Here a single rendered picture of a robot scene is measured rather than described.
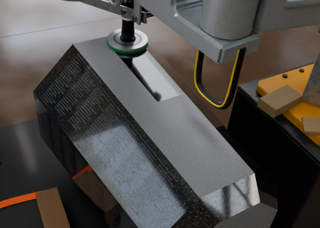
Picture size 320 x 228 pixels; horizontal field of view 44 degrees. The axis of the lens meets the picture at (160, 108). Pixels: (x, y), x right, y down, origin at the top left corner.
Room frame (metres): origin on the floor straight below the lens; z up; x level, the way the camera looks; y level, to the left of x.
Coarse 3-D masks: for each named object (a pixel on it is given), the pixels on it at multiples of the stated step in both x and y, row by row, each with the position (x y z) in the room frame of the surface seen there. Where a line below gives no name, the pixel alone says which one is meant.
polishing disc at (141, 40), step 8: (112, 32) 1.85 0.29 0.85; (120, 32) 1.86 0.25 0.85; (136, 32) 1.87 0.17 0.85; (112, 40) 1.77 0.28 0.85; (120, 40) 1.78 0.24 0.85; (136, 40) 1.79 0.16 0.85; (144, 40) 1.80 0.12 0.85; (120, 48) 1.70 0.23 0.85; (128, 48) 1.71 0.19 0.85; (136, 48) 1.72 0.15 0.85
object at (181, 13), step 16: (144, 0) 1.52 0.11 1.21; (160, 0) 1.43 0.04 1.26; (176, 0) 1.39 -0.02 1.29; (192, 0) 1.43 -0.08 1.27; (160, 16) 1.43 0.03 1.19; (176, 16) 1.36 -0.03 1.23; (192, 16) 1.35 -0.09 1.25; (176, 32) 1.36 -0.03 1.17; (192, 32) 1.27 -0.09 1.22; (256, 32) 1.28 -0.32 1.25; (208, 48) 1.20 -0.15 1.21; (224, 48) 1.17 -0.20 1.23; (240, 48) 1.21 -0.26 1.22; (256, 48) 1.26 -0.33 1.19
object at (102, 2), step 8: (88, 0) 2.02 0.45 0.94; (96, 0) 1.95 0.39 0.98; (104, 0) 1.88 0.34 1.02; (104, 8) 1.88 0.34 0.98; (112, 8) 1.81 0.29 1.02; (120, 8) 1.75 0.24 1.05; (128, 8) 1.69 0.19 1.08; (128, 16) 1.69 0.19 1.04; (144, 16) 1.59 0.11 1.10; (152, 16) 1.64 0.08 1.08
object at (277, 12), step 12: (264, 0) 1.25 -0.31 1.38; (276, 0) 1.26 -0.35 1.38; (288, 0) 1.27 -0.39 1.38; (300, 0) 1.29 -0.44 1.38; (312, 0) 1.31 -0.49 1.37; (264, 12) 1.25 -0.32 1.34; (276, 12) 1.26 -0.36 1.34; (288, 12) 1.28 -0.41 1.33; (300, 12) 1.31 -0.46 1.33; (312, 12) 1.33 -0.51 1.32; (264, 24) 1.25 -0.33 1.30; (276, 24) 1.27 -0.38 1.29; (288, 24) 1.29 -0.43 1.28; (300, 24) 1.31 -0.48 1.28; (312, 24) 1.34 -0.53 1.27
